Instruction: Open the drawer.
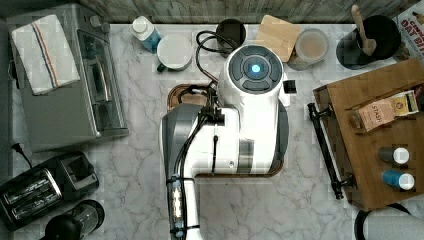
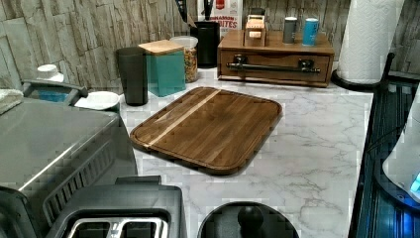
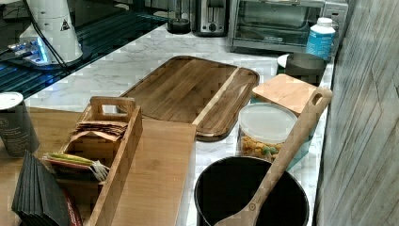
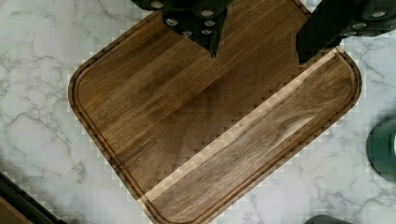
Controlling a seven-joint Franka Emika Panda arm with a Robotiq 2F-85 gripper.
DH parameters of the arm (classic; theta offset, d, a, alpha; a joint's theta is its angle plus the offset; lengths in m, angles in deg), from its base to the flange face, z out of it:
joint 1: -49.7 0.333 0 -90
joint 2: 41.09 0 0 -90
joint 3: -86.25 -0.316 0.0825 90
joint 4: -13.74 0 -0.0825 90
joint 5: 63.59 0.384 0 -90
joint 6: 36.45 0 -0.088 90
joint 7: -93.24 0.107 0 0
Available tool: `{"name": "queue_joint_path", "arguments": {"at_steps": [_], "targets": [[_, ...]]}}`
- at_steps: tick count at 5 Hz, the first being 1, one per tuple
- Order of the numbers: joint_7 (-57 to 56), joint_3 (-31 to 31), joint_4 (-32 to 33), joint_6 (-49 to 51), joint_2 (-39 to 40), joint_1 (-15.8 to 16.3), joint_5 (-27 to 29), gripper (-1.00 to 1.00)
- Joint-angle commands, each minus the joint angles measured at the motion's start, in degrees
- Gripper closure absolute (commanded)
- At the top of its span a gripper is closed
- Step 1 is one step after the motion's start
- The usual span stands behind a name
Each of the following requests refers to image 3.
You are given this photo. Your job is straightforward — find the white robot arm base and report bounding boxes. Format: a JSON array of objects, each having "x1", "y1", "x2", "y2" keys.
[{"x1": 8, "y1": 0, "x2": 85, "y2": 67}]

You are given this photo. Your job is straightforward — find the large dark wooden cutting board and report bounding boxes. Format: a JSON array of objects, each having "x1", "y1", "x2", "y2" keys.
[{"x1": 123, "y1": 56, "x2": 260, "y2": 142}]

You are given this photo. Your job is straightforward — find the clear jar with white lid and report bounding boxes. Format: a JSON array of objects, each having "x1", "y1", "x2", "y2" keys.
[{"x1": 237, "y1": 103, "x2": 297, "y2": 162}]

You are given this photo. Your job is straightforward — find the black utensil holder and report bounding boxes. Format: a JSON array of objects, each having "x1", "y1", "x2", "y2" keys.
[{"x1": 194, "y1": 156, "x2": 310, "y2": 226}]

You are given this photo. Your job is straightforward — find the teal canister with bamboo lid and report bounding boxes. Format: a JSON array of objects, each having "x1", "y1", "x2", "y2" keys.
[{"x1": 249, "y1": 73, "x2": 318, "y2": 172}]

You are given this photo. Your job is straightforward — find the brown paper packets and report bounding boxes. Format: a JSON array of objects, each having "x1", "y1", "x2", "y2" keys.
[{"x1": 71, "y1": 121, "x2": 128, "y2": 141}]

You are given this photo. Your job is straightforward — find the black and silver toaster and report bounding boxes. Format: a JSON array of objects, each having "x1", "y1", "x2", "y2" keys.
[{"x1": 192, "y1": 0, "x2": 230, "y2": 37}]

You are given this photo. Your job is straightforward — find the white small bowl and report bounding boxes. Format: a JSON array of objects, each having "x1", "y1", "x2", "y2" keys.
[{"x1": 277, "y1": 54, "x2": 289, "y2": 68}]

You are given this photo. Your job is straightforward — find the black coffee grinder jar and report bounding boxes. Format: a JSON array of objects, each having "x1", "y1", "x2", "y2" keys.
[{"x1": 167, "y1": 0, "x2": 191, "y2": 34}]

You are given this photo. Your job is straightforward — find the stainless toaster oven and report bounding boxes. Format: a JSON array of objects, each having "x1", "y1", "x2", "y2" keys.
[{"x1": 228, "y1": 0, "x2": 348, "y2": 53}]

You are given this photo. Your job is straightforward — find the dark grey tumbler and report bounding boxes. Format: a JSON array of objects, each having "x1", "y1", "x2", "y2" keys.
[{"x1": 285, "y1": 53, "x2": 327, "y2": 87}]

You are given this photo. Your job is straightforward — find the colourful tea bag packets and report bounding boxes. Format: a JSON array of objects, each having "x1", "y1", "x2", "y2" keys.
[{"x1": 42, "y1": 153, "x2": 110, "y2": 182}]

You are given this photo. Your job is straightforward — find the wooden spoon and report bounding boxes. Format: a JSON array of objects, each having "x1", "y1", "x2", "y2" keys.
[{"x1": 215, "y1": 87, "x2": 332, "y2": 226}]

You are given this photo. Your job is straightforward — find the stack of black napkins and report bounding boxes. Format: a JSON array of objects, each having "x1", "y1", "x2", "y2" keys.
[{"x1": 11, "y1": 152, "x2": 71, "y2": 226}]

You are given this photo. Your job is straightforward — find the wooden caddy with handle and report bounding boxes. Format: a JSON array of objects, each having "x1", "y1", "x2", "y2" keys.
[{"x1": 59, "y1": 96, "x2": 143, "y2": 226}]

